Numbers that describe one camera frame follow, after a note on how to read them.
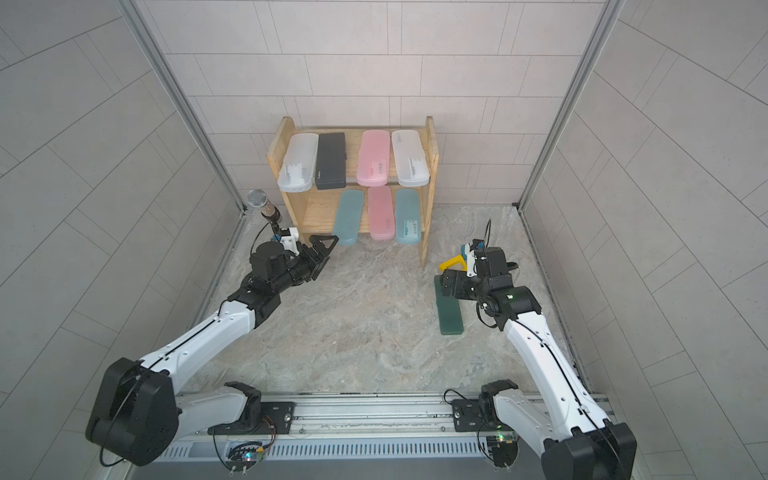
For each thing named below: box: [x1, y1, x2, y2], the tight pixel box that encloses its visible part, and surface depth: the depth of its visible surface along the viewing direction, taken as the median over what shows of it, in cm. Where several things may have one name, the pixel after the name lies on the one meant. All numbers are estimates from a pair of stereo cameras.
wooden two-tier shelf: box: [267, 116, 439, 268], surface depth 74 cm
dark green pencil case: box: [434, 274, 464, 335], surface depth 89 cm
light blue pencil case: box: [332, 189, 365, 246], surface depth 89 cm
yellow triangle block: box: [438, 254, 468, 271], surface depth 101 cm
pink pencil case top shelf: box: [356, 130, 391, 187], surface depth 71 cm
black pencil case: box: [315, 132, 347, 190], surface depth 69 cm
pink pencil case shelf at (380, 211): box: [368, 186, 395, 240], surface depth 88 cm
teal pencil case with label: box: [395, 188, 421, 245], surface depth 86 cm
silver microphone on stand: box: [247, 189, 283, 234], surface depth 80 cm
